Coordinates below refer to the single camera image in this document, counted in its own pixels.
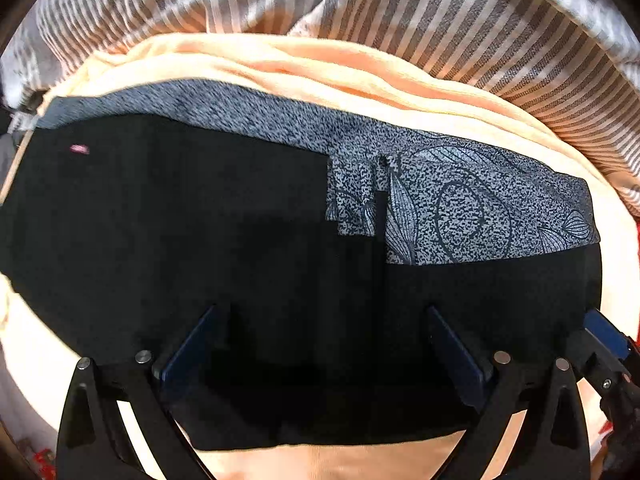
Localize black pants with blue-patterned stripes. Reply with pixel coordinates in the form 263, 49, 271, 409
0, 77, 604, 452

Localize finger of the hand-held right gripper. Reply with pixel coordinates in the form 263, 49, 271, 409
575, 309, 635, 401

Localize peach blanket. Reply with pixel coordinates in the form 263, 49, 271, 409
0, 32, 640, 480

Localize grey white striped duvet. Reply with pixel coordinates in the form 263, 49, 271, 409
0, 0, 640, 196

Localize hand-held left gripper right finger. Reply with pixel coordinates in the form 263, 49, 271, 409
426, 305, 594, 480

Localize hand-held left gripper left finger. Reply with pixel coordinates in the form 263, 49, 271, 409
56, 304, 232, 480

